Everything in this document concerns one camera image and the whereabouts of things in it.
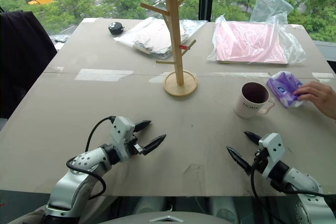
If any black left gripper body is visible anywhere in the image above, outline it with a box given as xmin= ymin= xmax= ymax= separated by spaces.
xmin=125 ymin=129 xmax=145 ymax=159

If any clear empty plastic bag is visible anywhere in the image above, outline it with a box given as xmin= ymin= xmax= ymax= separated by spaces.
xmin=249 ymin=0 xmax=295 ymax=24

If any pink cloth in plastic bag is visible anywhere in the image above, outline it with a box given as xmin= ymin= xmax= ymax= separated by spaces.
xmin=206 ymin=15 xmax=308 ymax=65

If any person's bare hand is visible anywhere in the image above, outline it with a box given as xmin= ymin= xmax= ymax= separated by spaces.
xmin=292 ymin=81 xmax=336 ymax=121

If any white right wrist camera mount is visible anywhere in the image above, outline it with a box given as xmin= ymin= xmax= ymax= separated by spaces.
xmin=258 ymin=133 xmax=286 ymax=179

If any small silver plastic packet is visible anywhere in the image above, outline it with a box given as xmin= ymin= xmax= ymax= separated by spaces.
xmin=53 ymin=34 xmax=71 ymax=44

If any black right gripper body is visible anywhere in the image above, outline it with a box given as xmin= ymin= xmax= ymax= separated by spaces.
xmin=251 ymin=147 xmax=269 ymax=174

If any white cloth in plastic bag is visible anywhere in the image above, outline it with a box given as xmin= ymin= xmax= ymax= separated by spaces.
xmin=113 ymin=16 xmax=208 ymax=60

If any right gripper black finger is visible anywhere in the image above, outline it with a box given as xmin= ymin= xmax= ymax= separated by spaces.
xmin=244 ymin=131 xmax=261 ymax=146
xmin=226 ymin=145 xmax=253 ymax=175

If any wooden mug tree stand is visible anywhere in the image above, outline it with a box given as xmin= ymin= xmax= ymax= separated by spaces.
xmin=140 ymin=0 xmax=200 ymax=97

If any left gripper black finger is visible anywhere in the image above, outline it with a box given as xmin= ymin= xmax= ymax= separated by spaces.
xmin=133 ymin=120 xmax=152 ymax=133
xmin=142 ymin=134 xmax=167 ymax=156

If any long clear tape strip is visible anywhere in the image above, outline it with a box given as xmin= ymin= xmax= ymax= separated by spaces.
xmin=212 ymin=71 xmax=271 ymax=79

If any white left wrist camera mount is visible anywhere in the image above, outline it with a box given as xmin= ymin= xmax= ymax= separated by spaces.
xmin=109 ymin=115 xmax=136 ymax=162

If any dark chair with jacket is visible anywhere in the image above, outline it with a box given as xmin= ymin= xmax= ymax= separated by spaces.
xmin=0 ymin=10 xmax=58 ymax=120

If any purple tissue pack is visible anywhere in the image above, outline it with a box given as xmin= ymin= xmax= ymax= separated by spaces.
xmin=266 ymin=70 xmax=307 ymax=109

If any short clear tape strip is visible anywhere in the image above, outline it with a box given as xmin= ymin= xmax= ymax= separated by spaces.
xmin=311 ymin=72 xmax=336 ymax=83

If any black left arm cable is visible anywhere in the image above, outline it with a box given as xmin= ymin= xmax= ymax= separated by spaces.
xmin=66 ymin=115 xmax=117 ymax=200

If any grey robot torso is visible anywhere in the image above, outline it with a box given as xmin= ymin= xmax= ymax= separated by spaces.
xmin=99 ymin=209 xmax=238 ymax=224

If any black round paw-print object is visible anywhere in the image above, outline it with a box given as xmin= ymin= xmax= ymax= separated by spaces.
xmin=108 ymin=21 xmax=124 ymax=36

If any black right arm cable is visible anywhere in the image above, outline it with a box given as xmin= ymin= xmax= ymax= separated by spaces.
xmin=250 ymin=153 xmax=336 ymax=224

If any wide clear tape strip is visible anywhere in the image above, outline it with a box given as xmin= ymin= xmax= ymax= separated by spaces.
xmin=74 ymin=68 xmax=135 ymax=82

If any white mug with handle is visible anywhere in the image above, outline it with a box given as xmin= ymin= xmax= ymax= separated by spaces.
xmin=234 ymin=82 xmax=276 ymax=120

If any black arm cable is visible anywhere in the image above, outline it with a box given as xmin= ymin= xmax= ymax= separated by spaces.
xmin=66 ymin=115 xmax=117 ymax=200
xmin=250 ymin=153 xmax=336 ymax=224

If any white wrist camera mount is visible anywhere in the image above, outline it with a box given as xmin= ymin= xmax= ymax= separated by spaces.
xmin=109 ymin=115 xmax=136 ymax=162
xmin=258 ymin=133 xmax=286 ymax=179

